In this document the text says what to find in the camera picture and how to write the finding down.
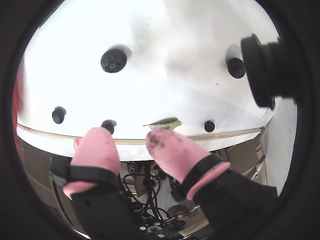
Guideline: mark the pink-tipped gripper finger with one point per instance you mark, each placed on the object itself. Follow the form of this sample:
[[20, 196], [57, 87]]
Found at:
[[97, 152], [180, 155]]

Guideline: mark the red collapsible silicone cup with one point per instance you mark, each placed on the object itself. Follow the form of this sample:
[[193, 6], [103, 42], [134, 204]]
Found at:
[[17, 105]]

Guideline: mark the dark blueberry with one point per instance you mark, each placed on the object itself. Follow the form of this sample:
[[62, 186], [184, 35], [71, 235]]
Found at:
[[235, 67], [58, 115], [209, 125], [113, 60], [107, 124]]

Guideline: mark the green leaf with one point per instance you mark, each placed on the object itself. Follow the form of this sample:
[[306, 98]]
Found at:
[[167, 122]]

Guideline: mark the black camera mount knob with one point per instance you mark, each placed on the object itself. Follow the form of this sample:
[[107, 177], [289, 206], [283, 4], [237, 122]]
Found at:
[[262, 72]]

